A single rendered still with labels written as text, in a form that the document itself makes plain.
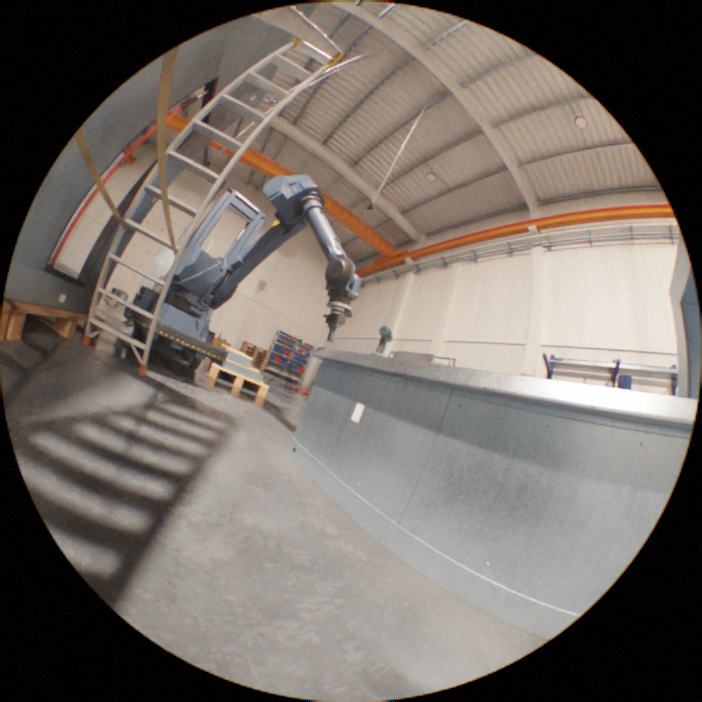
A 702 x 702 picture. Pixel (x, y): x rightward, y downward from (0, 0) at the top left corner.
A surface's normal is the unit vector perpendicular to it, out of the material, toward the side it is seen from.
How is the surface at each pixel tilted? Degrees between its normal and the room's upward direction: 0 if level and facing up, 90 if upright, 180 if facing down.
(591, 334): 90
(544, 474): 90
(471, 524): 90
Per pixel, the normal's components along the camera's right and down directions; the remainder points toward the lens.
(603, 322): -0.76, -0.39
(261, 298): 0.54, 0.06
